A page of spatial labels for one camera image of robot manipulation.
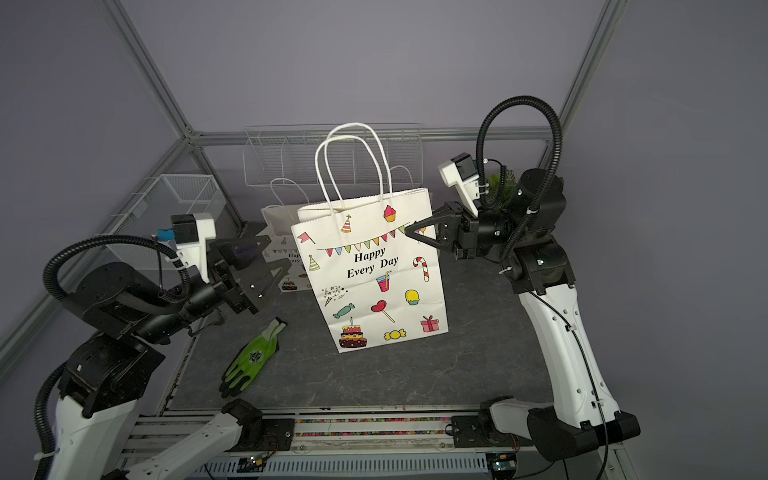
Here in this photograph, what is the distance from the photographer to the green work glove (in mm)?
822

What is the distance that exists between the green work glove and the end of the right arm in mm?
659

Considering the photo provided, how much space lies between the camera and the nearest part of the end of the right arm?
0.43 m
